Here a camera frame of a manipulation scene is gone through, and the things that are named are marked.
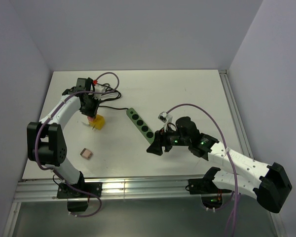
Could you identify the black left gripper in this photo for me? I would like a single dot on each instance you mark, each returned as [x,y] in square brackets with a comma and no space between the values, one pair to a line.
[92,113]

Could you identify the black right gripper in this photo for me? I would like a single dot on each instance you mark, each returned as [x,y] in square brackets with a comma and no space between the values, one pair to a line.
[161,137]

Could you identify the yellow plug adapter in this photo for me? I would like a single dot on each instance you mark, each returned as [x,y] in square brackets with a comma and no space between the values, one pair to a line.
[98,122]

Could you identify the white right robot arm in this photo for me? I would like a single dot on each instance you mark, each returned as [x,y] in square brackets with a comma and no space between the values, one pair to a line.
[231,171]

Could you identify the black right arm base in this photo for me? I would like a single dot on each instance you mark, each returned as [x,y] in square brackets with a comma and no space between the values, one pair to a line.
[201,186]

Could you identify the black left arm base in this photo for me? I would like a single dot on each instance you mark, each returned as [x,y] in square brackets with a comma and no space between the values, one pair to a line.
[78,199]

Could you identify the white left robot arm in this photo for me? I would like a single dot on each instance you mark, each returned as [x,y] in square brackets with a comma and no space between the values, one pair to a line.
[45,140]

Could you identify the brown plug adapter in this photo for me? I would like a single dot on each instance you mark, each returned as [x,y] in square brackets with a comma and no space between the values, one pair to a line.
[86,154]

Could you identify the green power strip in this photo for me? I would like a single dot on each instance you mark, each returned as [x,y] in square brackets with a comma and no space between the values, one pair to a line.
[141,125]

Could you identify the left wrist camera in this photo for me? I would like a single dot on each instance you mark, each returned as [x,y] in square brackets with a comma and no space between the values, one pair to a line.
[97,88]

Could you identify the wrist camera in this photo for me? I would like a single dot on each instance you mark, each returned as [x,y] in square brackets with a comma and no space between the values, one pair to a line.
[97,88]
[166,118]

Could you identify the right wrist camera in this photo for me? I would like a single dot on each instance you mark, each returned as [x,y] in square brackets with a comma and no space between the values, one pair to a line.
[166,118]

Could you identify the aluminium rail frame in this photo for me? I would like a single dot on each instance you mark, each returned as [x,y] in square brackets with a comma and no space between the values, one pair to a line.
[124,188]

